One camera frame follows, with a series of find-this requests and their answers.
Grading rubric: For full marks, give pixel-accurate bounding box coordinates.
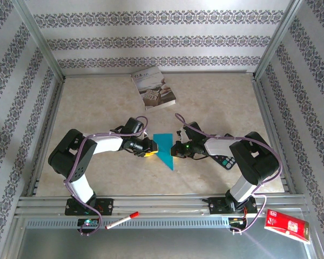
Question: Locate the grey sheet metal tray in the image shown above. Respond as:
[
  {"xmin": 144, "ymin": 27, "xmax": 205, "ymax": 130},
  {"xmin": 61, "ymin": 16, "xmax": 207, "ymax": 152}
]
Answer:
[{"xmin": 16, "ymin": 228, "xmax": 314, "ymax": 259}]

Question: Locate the black calculator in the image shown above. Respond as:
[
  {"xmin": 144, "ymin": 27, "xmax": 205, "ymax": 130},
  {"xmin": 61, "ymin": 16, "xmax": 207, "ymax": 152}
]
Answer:
[{"xmin": 214, "ymin": 155, "xmax": 237, "ymax": 171}]

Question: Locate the paperback book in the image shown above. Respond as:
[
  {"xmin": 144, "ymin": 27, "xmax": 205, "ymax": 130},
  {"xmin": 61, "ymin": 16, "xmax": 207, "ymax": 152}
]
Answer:
[{"xmin": 131, "ymin": 66, "xmax": 177, "ymax": 111}]

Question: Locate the white marker with red cap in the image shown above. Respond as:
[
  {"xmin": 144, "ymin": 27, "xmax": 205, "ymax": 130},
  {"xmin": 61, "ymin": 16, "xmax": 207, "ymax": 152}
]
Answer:
[{"xmin": 105, "ymin": 212, "xmax": 140, "ymax": 230}]

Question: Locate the small LED circuit board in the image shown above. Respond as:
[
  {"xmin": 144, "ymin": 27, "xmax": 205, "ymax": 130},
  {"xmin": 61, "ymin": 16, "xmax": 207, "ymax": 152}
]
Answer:
[{"xmin": 77, "ymin": 218, "xmax": 99, "ymax": 228}]

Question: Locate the red paper packet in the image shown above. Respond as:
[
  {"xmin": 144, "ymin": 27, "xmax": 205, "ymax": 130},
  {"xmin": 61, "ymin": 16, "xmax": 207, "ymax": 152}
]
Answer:
[{"xmin": 264, "ymin": 209, "xmax": 312, "ymax": 245}]

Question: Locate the wide aluminium base rail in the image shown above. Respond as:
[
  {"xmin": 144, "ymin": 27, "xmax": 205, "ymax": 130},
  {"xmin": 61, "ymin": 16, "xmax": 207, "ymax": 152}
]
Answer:
[{"xmin": 15, "ymin": 195, "xmax": 307, "ymax": 218}]

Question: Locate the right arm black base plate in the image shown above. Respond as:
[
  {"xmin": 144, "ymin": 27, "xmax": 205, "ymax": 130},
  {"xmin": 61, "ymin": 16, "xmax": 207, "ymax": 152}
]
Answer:
[{"xmin": 208, "ymin": 196, "xmax": 259, "ymax": 216}]

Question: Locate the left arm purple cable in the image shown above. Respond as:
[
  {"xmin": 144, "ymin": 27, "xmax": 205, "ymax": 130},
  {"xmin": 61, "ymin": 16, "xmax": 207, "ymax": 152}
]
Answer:
[{"xmin": 63, "ymin": 115, "xmax": 150, "ymax": 237}]

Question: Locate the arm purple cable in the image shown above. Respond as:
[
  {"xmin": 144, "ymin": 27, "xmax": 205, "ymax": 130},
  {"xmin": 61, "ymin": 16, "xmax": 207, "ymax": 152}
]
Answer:
[
  {"xmin": 63, "ymin": 115, "xmax": 150, "ymax": 237},
  {"xmin": 174, "ymin": 112, "xmax": 284, "ymax": 235}
]

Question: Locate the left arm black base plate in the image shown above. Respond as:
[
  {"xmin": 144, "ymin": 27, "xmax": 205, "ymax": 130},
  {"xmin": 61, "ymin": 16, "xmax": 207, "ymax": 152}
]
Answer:
[{"xmin": 64, "ymin": 198, "xmax": 114, "ymax": 216}]

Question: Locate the slotted grey cable duct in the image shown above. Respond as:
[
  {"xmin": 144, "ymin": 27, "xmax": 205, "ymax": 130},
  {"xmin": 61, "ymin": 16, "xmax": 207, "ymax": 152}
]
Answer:
[{"xmin": 25, "ymin": 217, "xmax": 230, "ymax": 230}]

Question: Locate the thin aluminium rail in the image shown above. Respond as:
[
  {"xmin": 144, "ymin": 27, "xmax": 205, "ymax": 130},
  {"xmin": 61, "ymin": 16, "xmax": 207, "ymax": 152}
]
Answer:
[{"xmin": 63, "ymin": 70, "xmax": 256, "ymax": 78}]

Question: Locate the aluminium side rail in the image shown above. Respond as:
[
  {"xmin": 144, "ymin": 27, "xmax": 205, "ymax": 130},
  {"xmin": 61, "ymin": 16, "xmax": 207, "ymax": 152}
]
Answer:
[
  {"xmin": 252, "ymin": 75, "xmax": 298, "ymax": 195},
  {"xmin": 26, "ymin": 77, "xmax": 66, "ymax": 197}
]

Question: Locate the small circuit board with wires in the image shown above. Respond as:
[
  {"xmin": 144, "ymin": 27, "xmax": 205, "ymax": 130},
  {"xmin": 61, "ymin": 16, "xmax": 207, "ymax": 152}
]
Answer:
[{"xmin": 228, "ymin": 217, "xmax": 248, "ymax": 226}]

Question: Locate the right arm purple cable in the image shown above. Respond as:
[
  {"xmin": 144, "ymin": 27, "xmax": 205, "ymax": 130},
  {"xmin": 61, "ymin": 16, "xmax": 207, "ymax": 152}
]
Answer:
[{"xmin": 174, "ymin": 112, "xmax": 284, "ymax": 235}]

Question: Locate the aluminium frame post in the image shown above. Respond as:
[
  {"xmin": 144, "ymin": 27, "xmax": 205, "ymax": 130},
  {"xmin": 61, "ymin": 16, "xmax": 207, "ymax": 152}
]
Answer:
[
  {"xmin": 12, "ymin": 0, "xmax": 66, "ymax": 79},
  {"xmin": 254, "ymin": 0, "xmax": 305, "ymax": 79}
]

